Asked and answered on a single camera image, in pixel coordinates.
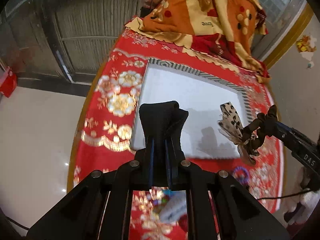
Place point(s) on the red gift bag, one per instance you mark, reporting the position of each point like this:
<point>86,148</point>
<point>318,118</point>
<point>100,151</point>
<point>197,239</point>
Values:
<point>8,82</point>

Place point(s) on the orange red floral blanket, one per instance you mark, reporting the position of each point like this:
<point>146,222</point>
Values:
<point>215,31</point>

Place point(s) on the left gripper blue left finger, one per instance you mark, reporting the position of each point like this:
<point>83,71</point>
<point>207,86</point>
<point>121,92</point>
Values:
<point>149,156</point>

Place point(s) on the white fluffy headband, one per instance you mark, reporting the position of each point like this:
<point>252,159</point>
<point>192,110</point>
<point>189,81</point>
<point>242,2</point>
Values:
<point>174,209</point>

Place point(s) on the striped white shallow tray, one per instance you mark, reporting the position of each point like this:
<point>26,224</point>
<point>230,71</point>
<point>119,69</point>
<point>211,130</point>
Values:
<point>200,94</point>

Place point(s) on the brown scrunchie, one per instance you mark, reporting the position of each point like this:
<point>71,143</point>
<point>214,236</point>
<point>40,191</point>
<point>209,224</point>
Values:
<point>258,129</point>

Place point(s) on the yellow red wall sticker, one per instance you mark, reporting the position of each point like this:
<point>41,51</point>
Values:
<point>306,46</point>

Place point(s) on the person's right gloved hand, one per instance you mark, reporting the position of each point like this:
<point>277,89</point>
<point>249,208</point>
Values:
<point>308,201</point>

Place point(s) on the black knit headband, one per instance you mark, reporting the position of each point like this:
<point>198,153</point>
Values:
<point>164,120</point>

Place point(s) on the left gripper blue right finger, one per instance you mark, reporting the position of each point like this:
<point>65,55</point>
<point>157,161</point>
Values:
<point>171,163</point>

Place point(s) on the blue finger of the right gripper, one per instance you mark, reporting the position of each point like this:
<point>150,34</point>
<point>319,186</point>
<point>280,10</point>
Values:
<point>285,133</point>

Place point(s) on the leopard print mesh bow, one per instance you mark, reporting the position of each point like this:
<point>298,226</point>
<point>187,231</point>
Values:
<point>231,127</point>

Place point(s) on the dark red satin bow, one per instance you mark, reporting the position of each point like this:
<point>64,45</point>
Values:
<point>183,223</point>

